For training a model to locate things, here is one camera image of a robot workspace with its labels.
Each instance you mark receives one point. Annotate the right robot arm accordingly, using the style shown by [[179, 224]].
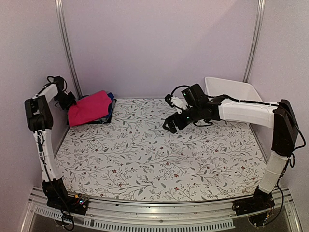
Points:
[[274, 126]]

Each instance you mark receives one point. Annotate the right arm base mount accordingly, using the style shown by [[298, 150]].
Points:
[[259, 208]]

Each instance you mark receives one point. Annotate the folded black garment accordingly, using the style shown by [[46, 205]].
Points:
[[106, 119]]

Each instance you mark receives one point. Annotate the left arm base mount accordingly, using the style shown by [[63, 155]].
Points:
[[77, 204]]

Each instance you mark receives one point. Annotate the blue t-shirt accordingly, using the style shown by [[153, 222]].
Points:
[[111, 106]]

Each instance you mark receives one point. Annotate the left aluminium frame post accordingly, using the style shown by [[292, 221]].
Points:
[[66, 44]]

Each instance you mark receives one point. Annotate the aluminium frame post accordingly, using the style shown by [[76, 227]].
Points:
[[66, 44], [254, 44]]

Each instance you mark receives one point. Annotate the white plastic laundry bin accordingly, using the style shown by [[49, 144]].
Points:
[[238, 90]]

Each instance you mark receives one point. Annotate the pink garment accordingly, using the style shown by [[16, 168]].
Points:
[[89, 108]]

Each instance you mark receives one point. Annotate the front aluminium rail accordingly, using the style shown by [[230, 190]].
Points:
[[114, 215]]

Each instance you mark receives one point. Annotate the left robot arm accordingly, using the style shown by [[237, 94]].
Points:
[[40, 122]]

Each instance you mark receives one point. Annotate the floral tablecloth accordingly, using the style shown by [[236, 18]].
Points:
[[134, 158]]

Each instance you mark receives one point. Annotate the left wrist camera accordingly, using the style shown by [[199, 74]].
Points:
[[60, 82]]

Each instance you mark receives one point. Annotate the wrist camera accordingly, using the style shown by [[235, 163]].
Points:
[[60, 82], [193, 96]]

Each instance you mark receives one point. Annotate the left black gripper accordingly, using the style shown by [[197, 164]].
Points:
[[68, 106]]

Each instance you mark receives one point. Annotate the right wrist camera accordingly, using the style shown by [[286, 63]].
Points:
[[193, 96]]

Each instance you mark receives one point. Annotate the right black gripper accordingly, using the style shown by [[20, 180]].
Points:
[[173, 128]]

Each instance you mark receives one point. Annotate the right aluminium frame post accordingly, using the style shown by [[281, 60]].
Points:
[[254, 44]]

